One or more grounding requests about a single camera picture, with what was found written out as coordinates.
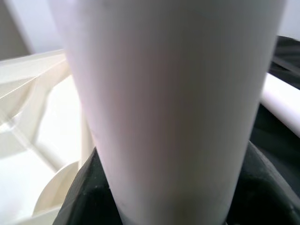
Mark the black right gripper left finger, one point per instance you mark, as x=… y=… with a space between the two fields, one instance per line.
x=89 y=194

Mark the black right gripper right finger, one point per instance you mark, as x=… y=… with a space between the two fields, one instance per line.
x=264 y=192

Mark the white plastic table leg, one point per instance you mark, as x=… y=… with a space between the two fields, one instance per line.
x=168 y=105
x=279 y=98

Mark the white plastic table top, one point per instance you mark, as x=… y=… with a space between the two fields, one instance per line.
x=28 y=98

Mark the black tablecloth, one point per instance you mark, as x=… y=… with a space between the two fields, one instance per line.
x=286 y=58

